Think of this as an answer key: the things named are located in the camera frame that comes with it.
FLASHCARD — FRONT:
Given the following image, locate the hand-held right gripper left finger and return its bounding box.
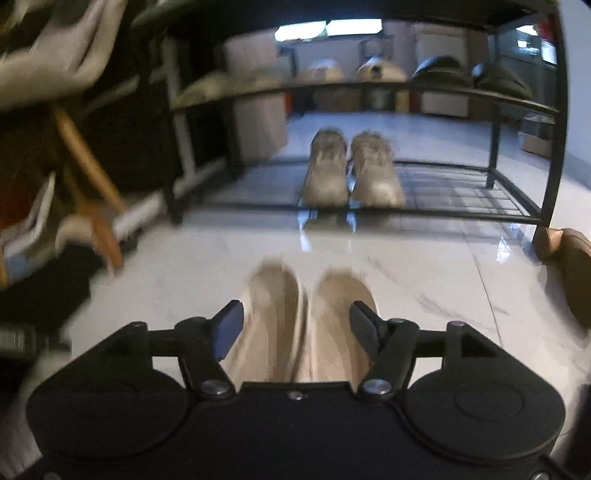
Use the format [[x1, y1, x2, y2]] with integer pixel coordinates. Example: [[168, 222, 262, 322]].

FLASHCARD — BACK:
[[69, 299, 245, 401]]

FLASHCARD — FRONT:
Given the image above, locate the light grey cloth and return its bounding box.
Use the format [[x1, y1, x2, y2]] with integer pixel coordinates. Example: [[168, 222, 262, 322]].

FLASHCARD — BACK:
[[0, 0, 132, 112]]

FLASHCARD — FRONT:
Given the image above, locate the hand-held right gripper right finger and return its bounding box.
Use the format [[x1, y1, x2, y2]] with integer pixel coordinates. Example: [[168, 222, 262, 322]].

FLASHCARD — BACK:
[[348, 300, 527, 401]]

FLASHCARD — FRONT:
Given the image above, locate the black metal shoe rack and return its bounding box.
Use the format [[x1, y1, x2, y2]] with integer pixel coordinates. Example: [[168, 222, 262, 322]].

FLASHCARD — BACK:
[[131, 0, 568, 250]]

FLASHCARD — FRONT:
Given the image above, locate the large cardboard box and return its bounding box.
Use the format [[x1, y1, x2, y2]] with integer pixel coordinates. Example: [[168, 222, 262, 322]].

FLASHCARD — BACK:
[[226, 37, 289, 153]]

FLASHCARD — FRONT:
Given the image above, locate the beige shoe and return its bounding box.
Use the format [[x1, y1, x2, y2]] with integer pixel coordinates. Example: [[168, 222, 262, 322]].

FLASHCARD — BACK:
[[178, 69, 287, 106]]

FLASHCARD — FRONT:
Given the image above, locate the wooden chair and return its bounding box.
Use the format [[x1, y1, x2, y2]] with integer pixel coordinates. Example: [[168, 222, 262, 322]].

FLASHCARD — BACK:
[[53, 108, 127, 210]]

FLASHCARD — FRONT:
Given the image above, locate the white tube frame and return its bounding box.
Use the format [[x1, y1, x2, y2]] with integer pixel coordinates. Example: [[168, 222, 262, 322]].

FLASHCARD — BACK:
[[111, 36, 234, 237]]

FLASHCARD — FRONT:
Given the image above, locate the person's left leg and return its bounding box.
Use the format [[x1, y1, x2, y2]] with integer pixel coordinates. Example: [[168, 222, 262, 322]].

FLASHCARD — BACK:
[[0, 244, 105, 333]]

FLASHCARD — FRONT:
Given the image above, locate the beige chunky laced sneaker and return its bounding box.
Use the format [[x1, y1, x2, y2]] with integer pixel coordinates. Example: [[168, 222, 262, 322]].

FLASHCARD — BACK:
[[300, 129, 350, 208], [347, 131, 408, 209]]

